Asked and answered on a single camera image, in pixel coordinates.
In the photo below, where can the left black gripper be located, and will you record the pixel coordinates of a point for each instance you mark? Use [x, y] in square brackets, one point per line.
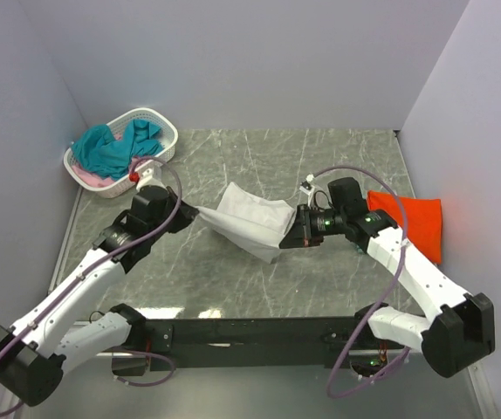
[186, 215]

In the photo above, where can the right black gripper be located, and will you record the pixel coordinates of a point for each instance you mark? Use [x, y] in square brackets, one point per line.
[302, 233]

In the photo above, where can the white t shirt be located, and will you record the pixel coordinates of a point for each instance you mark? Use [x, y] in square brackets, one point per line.
[252, 223]

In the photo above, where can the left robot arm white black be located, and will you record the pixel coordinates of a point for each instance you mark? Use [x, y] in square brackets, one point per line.
[37, 350]

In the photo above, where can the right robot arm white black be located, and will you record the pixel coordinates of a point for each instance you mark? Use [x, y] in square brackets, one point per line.
[457, 328]

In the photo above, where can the pink t shirt in basket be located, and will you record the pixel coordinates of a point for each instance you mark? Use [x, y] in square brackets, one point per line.
[101, 160]

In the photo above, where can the teal t shirt in basket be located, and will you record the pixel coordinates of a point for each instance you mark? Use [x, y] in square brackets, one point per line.
[136, 127]

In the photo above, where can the folded orange t shirt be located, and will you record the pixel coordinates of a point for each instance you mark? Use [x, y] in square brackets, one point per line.
[425, 221]

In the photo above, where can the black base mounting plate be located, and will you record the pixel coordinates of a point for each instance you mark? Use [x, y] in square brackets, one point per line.
[273, 342]

